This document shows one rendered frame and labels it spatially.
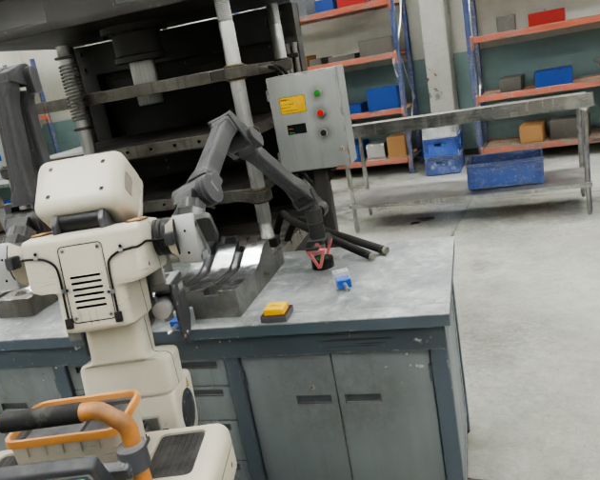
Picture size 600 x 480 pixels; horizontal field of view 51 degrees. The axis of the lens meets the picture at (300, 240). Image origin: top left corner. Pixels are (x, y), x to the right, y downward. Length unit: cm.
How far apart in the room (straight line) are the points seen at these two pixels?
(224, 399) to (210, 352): 17
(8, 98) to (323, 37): 723
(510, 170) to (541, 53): 303
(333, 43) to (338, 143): 613
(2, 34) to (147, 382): 186
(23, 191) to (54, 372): 83
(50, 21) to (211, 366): 157
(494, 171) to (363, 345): 371
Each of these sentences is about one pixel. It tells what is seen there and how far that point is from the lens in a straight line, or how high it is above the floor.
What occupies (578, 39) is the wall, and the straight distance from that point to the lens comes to 821.
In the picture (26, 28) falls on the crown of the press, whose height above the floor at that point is 184.
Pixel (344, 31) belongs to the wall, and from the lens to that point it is 864.
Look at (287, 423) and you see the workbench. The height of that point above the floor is 43.
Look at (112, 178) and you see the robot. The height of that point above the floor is 133.
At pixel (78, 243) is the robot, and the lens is 144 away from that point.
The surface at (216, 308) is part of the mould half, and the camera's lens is 196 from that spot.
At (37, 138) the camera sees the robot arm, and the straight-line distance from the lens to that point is 181.
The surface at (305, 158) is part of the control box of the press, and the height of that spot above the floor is 112.
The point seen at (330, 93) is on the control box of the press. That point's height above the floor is 137.
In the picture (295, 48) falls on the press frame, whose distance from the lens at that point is 328.
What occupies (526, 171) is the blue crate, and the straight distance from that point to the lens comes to 541.
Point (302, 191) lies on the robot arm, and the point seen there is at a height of 109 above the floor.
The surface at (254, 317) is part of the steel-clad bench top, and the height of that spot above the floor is 80.
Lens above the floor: 150
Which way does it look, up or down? 15 degrees down
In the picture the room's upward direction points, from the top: 10 degrees counter-clockwise
